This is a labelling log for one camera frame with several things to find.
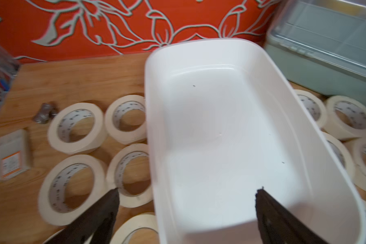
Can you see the masking tape roll seven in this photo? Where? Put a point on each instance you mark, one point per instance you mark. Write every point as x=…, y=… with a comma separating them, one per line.
x=342, y=153

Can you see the masking tape roll nine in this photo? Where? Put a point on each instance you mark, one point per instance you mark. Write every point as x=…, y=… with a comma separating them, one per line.
x=346, y=118

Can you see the masking tape roll five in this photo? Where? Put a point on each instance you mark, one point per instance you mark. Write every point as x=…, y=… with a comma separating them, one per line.
x=115, y=176

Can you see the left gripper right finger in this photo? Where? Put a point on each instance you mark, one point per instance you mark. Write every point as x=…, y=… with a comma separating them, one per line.
x=279, y=226

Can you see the masking tape roll ten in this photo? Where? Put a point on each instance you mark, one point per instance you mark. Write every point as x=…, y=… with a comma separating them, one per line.
x=143, y=221

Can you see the masking tape roll four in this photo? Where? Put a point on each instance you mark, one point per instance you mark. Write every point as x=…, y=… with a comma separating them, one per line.
x=59, y=130

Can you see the masking tape roll eight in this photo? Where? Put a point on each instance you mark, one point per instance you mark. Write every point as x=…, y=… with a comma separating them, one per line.
x=314, y=106

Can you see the metal pipe tee fitting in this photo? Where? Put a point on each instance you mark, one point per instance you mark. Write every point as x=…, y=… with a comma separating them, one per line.
x=46, y=113

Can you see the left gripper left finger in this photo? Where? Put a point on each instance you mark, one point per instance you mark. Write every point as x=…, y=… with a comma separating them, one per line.
x=95, y=224

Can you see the white plastic storage tray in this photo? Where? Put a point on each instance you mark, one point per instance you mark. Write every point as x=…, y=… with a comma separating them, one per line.
x=222, y=123

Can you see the small clear plastic box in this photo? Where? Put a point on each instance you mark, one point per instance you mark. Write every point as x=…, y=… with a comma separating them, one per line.
x=15, y=154

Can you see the masking tape roll one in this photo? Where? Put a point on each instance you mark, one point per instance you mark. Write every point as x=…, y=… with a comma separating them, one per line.
x=116, y=111

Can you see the masking tape roll eleven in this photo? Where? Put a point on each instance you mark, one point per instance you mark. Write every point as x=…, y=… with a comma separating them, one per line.
x=357, y=149

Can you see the masking tape roll three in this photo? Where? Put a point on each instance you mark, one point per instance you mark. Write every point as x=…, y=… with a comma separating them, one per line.
x=51, y=200

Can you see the grey lidded plastic box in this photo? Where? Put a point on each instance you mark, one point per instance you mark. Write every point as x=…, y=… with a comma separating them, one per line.
x=321, y=45

